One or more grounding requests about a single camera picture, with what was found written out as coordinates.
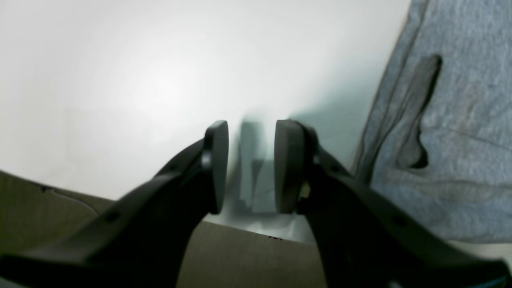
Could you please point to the grey T-shirt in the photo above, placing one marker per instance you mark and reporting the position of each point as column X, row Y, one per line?
column 438, row 142

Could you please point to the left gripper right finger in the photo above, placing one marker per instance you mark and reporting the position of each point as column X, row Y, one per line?
column 364, row 240

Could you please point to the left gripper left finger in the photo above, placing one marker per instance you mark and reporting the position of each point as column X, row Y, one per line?
column 141, row 240

